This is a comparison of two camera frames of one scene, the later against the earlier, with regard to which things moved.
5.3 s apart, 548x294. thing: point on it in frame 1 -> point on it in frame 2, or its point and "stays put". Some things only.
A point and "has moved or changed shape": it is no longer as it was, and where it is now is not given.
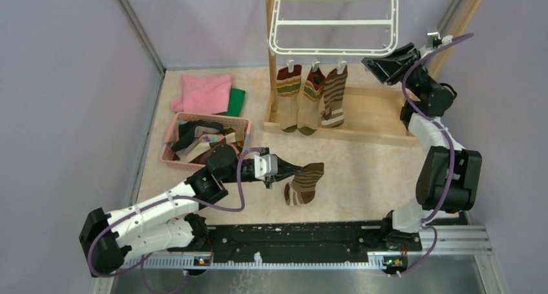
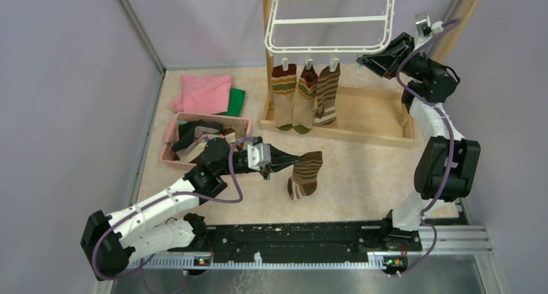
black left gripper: (285, 170) -> (280, 160)
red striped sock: (309, 107) has moved or changed shape
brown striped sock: (302, 189) has moved or changed shape
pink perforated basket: (189, 137) stays put
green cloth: (236, 99) stays put
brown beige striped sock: (333, 114) has moved or changed shape
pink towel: (203, 94) stays put
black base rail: (302, 237) stays put
